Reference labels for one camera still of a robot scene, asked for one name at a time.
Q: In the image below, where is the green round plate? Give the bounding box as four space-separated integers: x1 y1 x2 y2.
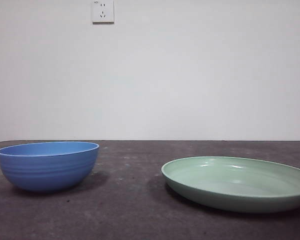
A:
161 156 300 214

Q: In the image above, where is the blue ribbed bowl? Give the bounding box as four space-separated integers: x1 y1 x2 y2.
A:
0 141 100 193

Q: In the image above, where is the white wall socket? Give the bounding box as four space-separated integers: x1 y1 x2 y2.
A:
91 0 115 25

